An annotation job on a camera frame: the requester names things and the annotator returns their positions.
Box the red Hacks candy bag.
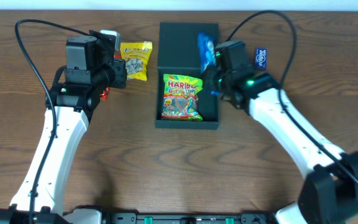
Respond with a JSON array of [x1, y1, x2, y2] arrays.
[[99, 54, 122, 100]]

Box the yellow Hacks candy bag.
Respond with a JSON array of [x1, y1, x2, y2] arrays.
[[120, 42, 153, 81]]

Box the blue Oreo cookie pack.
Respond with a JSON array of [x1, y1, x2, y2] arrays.
[[198, 32, 217, 76]]

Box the green Haribo worms bag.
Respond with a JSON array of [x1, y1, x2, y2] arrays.
[[161, 74, 203, 121]]

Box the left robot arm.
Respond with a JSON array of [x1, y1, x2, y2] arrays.
[[0, 30, 127, 223]]

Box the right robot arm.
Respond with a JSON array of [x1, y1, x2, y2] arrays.
[[200, 40, 358, 223]]

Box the blue Eclipse mint pack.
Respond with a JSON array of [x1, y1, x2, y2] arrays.
[[254, 47, 267, 70]]

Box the right black cable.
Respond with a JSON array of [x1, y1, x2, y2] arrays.
[[225, 10, 358, 224]]

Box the black cable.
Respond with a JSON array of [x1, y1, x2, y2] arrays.
[[225, 10, 358, 224], [14, 19, 90, 224]]

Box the left black cable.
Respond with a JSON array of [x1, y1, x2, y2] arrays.
[[14, 19, 90, 224]]

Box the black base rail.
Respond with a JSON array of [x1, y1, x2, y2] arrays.
[[63, 212, 279, 224]]

